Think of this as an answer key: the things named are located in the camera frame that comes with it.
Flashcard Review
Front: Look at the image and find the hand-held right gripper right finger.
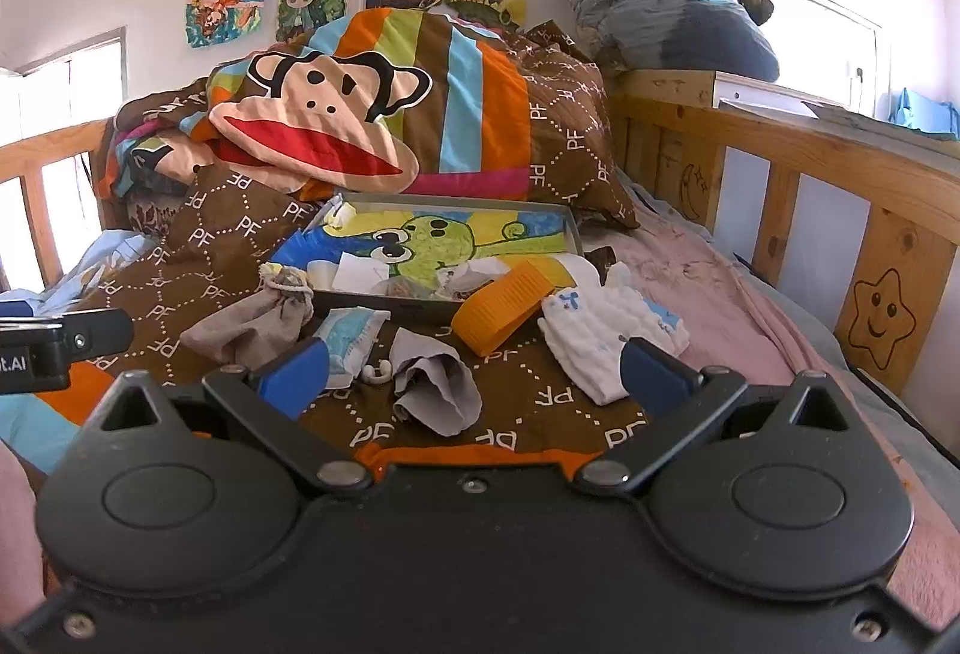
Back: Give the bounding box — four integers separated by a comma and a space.
570, 337, 875, 497

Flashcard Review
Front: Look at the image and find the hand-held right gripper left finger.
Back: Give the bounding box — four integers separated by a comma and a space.
79, 339, 374, 496

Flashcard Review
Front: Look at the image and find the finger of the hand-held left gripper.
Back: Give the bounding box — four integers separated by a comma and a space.
0, 307, 136, 362

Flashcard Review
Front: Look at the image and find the white muslin cloth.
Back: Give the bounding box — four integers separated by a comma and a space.
538, 253, 689, 406

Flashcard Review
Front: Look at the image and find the grey drawstring pouch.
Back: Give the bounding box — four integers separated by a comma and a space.
180, 264, 316, 370

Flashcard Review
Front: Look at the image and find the orange ribbed band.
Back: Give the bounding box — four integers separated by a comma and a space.
450, 256, 578, 359

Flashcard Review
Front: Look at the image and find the shallow box with frog drawing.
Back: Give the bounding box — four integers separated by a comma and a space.
271, 193, 584, 325

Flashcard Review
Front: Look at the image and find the light blue tissue packet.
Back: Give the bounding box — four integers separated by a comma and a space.
311, 307, 392, 389

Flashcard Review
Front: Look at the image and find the light blue printed sheet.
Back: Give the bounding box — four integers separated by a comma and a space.
0, 230, 158, 340

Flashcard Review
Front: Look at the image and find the pink blanket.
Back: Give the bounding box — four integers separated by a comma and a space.
581, 189, 960, 632

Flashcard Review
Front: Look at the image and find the brown patterned blanket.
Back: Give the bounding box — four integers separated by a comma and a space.
0, 163, 653, 482

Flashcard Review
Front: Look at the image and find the grey cloth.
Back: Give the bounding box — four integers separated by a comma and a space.
390, 328, 482, 437

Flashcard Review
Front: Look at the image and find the window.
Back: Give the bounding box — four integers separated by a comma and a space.
0, 28, 128, 295

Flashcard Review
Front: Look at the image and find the bagged pile of clothes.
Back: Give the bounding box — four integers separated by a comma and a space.
551, 0, 781, 81

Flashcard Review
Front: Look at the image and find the blue cloth item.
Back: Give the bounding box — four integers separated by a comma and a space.
889, 88, 960, 137

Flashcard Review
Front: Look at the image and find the wooden bed frame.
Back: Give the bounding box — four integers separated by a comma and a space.
0, 69, 960, 400

